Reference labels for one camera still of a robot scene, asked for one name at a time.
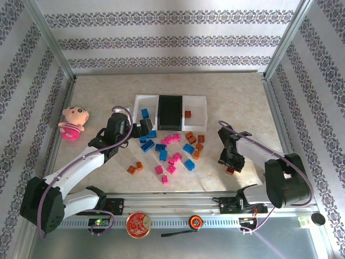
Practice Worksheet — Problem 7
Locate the long blue lego brick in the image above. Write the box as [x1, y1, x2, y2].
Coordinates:
[140, 140, 156, 153]

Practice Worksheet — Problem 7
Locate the white plastic container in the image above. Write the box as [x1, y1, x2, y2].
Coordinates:
[134, 94, 160, 132]
[182, 96, 208, 132]

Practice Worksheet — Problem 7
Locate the black plastic container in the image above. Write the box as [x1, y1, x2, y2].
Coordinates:
[157, 94, 184, 131]

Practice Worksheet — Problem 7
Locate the pink plush doll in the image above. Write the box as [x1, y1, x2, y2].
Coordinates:
[58, 106, 90, 141]

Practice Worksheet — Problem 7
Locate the orange and black tape measure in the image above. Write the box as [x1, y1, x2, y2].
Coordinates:
[161, 215, 205, 238]

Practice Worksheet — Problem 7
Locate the grey metal base sheet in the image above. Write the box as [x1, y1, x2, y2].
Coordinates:
[26, 215, 332, 259]

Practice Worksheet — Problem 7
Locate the black round cap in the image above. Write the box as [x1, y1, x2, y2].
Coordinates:
[310, 213, 326, 226]

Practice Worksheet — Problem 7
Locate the red and gold round tin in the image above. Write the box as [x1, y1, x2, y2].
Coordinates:
[126, 212, 152, 238]

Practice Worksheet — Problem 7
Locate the circuit board with green light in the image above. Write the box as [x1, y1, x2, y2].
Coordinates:
[88, 217, 110, 227]

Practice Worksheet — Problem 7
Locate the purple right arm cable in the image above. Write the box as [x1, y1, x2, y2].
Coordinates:
[217, 120, 315, 235]

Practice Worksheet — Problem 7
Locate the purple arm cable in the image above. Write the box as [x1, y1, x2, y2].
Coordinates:
[37, 105, 135, 241]
[217, 120, 315, 235]

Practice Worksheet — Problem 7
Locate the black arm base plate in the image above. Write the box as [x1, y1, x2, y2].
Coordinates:
[106, 197, 125, 216]
[218, 196, 269, 216]

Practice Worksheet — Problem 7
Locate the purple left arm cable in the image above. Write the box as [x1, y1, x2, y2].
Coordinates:
[37, 105, 135, 241]

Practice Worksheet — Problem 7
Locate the orange and red wire bundle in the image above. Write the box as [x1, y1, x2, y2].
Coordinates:
[239, 206, 261, 225]

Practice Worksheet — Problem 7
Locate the metal frame cross bar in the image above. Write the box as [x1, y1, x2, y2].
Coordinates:
[75, 70, 266, 77]

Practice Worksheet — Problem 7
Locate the metal frame side bar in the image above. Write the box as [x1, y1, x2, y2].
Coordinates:
[40, 77, 79, 187]
[261, 77, 296, 157]

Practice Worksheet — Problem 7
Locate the aluminium mounting rail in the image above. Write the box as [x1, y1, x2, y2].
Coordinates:
[60, 190, 320, 230]

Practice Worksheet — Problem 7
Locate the metal frame post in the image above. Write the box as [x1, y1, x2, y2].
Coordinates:
[263, 0, 321, 80]
[23, 0, 79, 81]

